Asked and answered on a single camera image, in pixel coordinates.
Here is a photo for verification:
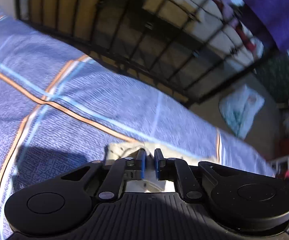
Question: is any cream polka dot garment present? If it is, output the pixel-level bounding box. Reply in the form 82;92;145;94
105;142;219;193

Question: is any blue plaid bed sheet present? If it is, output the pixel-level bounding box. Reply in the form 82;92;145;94
0;8;274;239

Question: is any white plastic bag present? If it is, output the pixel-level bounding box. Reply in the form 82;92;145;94
219;85;265;140

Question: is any black metal bed frame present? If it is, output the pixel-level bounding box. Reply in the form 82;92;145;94
15;0;277;107

